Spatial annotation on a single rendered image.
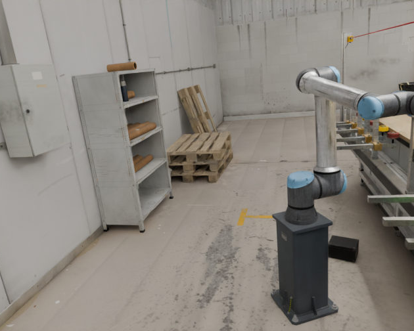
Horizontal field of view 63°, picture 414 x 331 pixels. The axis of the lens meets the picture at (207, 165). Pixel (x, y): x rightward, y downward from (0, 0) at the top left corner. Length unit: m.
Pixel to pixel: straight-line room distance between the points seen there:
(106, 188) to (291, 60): 6.67
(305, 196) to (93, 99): 2.10
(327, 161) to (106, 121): 2.01
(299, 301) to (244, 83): 7.52
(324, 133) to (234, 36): 7.43
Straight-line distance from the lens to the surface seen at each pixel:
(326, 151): 2.02
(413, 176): 2.21
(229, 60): 9.27
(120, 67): 3.69
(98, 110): 3.27
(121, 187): 3.37
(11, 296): 2.86
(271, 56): 9.14
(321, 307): 2.36
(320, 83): 1.75
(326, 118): 1.99
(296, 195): 1.98
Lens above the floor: 1.52
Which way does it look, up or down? 16 degrees down
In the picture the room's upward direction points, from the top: 6 degrees counter-clockwise
